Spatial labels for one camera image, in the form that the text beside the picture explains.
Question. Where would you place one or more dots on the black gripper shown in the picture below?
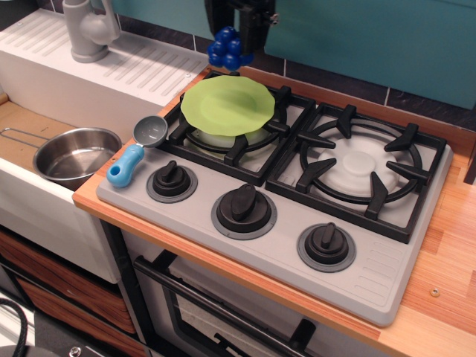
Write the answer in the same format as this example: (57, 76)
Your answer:
(255, 18)

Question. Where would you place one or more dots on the blue toy blueberry cluster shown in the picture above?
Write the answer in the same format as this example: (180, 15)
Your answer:
(225, 51)

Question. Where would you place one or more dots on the green plastic plate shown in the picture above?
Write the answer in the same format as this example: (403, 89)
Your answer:
(228, 105)

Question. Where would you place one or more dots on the white toy sink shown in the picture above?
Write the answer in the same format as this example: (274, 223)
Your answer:
(45, 92)

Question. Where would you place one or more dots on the stainless steel pot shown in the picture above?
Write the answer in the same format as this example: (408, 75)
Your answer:
(71, 158)

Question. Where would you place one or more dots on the black left burner grate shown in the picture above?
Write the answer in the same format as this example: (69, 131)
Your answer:
(249, 157)

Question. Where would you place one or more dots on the black burner grate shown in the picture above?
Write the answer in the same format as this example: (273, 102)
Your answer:
(371, 173)
(249, 157)

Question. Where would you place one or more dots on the grey toy faucet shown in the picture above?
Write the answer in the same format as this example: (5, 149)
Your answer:
(90, 33)

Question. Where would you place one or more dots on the black left stove knob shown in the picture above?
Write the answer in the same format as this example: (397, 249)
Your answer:
(171, 183)

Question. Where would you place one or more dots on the black stove knob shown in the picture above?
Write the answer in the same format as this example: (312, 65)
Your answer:
(326, 248)
(171, 183)
(244, 213)

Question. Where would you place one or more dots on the black middle stove knob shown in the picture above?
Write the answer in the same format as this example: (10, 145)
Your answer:
(244, 213)

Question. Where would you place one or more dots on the black right burner grate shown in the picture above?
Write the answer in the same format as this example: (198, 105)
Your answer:
(371, 173)

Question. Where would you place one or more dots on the black right stove knob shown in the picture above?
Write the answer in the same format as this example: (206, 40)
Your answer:
(326, 248)

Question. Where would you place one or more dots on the grey toy stove top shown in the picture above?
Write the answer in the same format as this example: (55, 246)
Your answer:
(371, 288)

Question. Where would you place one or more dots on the wooden drawer fronts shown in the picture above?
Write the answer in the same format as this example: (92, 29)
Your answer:
(70, 295)

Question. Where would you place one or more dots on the grey spoon blue handle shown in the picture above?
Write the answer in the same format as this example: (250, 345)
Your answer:
(148, 132)

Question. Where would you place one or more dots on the oven door with handle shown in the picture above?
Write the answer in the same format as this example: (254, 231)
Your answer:
(206, 314)

